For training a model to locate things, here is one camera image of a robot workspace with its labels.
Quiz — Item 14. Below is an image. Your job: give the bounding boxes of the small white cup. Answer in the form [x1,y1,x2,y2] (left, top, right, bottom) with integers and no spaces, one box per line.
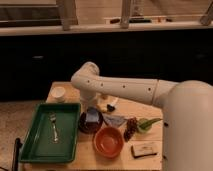
[51,86,66,102]

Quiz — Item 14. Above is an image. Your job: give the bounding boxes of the silver fork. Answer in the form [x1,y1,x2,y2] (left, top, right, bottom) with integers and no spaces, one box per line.
[50,114,59,143]

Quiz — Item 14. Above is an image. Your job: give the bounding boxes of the orange bowl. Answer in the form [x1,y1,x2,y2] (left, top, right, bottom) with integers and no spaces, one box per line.
[93,126,124,159]

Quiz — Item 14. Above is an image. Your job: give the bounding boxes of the dark grape bunch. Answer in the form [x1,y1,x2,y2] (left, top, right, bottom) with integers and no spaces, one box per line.
[123,117,137,142]

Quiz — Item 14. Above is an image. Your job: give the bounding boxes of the blue sponge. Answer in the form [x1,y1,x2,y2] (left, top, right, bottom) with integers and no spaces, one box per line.
[86,107,99,122]

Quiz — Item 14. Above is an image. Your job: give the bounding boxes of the black pole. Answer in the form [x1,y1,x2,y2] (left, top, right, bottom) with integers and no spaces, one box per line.
[11,138,22,171]

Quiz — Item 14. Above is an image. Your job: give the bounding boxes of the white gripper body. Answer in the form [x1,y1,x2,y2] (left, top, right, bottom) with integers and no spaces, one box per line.
[80,90,98,111]

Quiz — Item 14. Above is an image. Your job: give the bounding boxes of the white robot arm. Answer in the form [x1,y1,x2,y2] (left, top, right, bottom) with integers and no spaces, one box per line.
[71,62,213,171]

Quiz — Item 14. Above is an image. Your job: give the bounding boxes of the white handled dish brush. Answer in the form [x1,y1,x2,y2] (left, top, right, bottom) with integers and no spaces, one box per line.
[107,97,119,112]

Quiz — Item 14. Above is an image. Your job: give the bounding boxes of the green plastic tray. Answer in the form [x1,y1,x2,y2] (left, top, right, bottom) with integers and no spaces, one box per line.
[19,103,81,163]

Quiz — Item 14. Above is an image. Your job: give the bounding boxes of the blue cloth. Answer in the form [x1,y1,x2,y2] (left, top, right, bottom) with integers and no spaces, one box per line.
[103,114,126,127]

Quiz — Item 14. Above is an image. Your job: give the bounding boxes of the brown block sponge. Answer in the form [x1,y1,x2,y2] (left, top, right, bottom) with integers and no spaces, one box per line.
[131,142,158,158]

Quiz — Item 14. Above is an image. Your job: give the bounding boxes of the purple bowl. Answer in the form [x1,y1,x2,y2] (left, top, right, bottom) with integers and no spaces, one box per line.
[78,112,103,134]

